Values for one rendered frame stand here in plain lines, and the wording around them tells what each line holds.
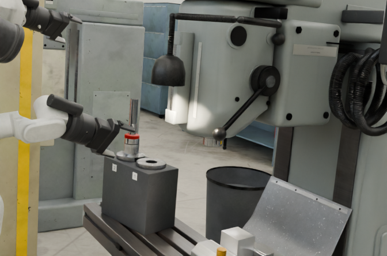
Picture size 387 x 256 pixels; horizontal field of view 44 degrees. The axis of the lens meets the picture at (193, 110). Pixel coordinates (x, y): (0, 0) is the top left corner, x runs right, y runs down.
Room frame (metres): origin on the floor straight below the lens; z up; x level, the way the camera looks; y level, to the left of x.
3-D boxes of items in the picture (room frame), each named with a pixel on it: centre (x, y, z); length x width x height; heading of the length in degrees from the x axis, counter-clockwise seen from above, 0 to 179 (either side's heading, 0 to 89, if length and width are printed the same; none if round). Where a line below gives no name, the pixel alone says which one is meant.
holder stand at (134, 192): (1.45, 0.15, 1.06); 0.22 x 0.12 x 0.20; 46
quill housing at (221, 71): (1.17, -0.06, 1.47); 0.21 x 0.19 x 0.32; 34
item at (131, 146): (1.48, 0.18, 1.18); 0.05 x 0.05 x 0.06
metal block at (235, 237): (1.06, -0.13, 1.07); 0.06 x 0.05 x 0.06; 37
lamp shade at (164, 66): (1.02, 0.06, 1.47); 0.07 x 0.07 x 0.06
